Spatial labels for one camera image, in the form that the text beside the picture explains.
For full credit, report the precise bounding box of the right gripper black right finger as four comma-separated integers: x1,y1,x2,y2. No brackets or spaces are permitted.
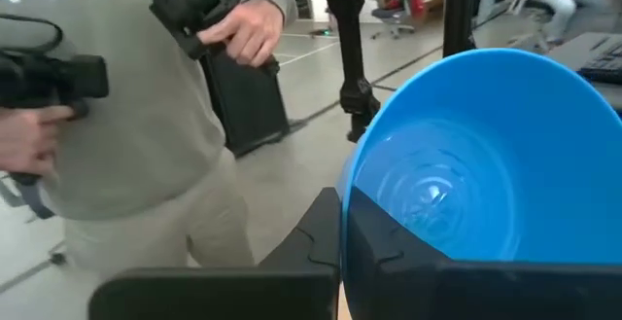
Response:
342,186,622,320

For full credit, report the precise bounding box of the blue plastic bowl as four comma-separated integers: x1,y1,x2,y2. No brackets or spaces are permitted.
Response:
335,47,622,320

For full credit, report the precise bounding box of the dark grey desk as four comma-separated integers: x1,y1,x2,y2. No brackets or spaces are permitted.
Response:
546,31,622,112

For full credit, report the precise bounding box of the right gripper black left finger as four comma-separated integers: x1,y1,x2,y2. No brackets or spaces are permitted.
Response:
87,186,341,320

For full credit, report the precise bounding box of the black rectangular box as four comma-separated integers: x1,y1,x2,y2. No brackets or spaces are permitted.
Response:
200,50,292,159

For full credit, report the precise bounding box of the black office chair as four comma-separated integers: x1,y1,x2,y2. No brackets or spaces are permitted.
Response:
371,0,429,39

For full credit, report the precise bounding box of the black upright arm link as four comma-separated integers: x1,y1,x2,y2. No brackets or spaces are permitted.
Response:
318,0,383,144

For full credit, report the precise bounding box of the black leader arm handle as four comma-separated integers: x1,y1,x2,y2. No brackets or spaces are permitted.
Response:
143,0,271,61
0,16,111,117

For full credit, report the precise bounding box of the black vertical frame post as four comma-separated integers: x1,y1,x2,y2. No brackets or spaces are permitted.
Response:
442,0,481,58

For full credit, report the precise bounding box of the person's hand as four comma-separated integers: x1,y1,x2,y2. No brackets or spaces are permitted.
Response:
196,0,286,68
0,104,74,178

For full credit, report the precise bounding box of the black keyboard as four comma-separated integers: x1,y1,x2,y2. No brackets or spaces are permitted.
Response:
577,37,622,86

